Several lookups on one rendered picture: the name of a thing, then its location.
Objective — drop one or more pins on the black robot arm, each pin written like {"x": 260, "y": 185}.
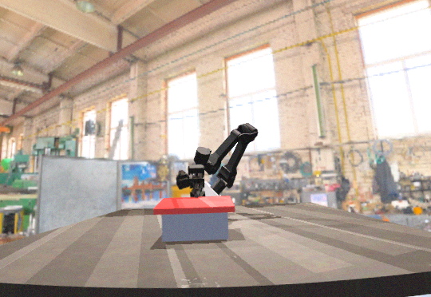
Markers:
{"x": 242, "y": 136}

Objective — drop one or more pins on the blue open box with yellow inside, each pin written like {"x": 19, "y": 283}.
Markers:
{"x": 203, "y": 226}

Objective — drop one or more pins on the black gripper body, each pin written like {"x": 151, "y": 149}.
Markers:
{"x": 197, "y": 170}

